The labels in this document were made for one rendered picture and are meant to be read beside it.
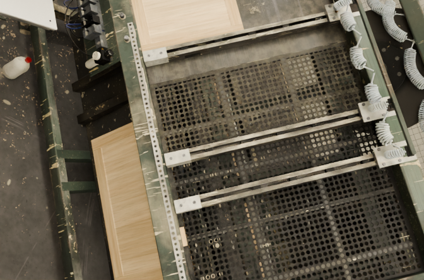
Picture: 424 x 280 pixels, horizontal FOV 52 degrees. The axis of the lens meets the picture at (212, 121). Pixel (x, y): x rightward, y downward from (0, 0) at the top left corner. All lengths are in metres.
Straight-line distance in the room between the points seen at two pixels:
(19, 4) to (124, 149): 0.99
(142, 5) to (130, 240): 1.32
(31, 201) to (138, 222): 0.64
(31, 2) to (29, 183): 1.08
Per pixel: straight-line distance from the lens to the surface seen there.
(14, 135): 2.81
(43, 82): 2.87
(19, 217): 2.69
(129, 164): 2.58
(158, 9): 2.51
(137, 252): 2.57
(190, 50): 2.32
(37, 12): 2.19
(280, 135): 2.20
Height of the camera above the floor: 2.19
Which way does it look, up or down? 28 degrees down
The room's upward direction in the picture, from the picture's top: 68 degrees clockwise
